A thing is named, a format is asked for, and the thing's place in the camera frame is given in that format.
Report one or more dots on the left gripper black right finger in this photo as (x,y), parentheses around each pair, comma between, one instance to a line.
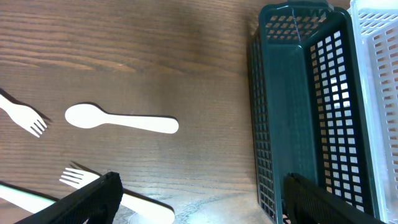
(306,203)

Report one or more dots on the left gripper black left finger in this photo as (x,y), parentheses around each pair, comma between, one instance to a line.
(94,203)

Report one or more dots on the clear perforated plastic basket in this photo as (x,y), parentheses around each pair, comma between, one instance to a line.
(375,33)

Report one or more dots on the wooden fork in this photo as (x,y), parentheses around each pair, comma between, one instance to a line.
(28,201)
(144,206)
(24,116)

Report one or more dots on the black perforated plastic basket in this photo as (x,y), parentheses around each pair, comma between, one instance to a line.
(307,107)

